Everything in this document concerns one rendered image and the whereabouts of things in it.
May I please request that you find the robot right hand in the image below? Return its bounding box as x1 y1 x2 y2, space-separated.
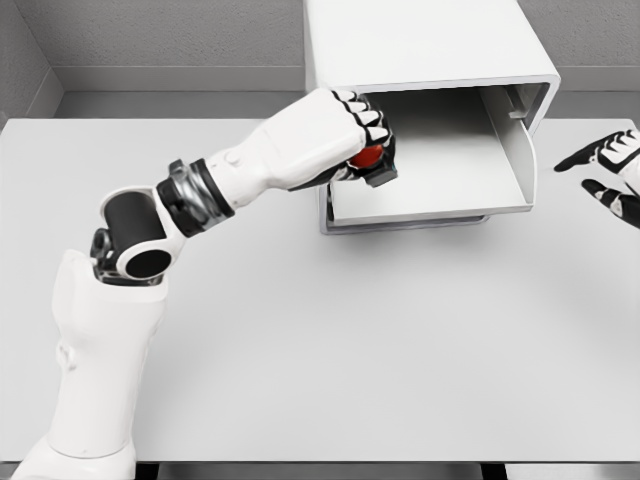
553 128 640 227

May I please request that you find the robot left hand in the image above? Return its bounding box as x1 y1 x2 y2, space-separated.
257 87 398 192

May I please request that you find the red and grey load switch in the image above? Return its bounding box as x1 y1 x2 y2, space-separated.
348 143 400 190

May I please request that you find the white tabletop storage cabinet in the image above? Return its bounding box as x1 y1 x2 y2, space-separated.
302 0 562 237

